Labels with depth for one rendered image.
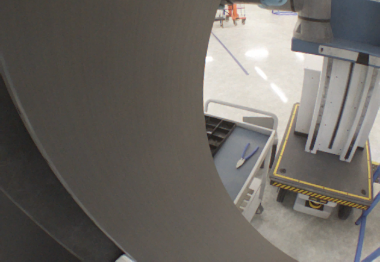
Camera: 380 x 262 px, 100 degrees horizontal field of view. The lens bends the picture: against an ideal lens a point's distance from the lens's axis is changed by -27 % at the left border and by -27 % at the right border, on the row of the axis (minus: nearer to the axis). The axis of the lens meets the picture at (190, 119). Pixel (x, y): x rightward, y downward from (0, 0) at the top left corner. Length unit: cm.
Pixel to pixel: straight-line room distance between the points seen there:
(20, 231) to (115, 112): 25
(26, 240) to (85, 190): 19
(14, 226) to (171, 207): 23
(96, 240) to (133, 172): 13
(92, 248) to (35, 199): 12
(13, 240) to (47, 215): 12
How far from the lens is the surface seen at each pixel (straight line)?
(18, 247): 38
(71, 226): 29
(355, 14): 113
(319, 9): 96
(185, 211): 35
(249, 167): 92
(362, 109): 134
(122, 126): 19
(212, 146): 99
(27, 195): 23
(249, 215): 139
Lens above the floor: 135
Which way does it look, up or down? 35 degrees down
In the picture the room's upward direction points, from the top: 9 degrees counter-clockwise
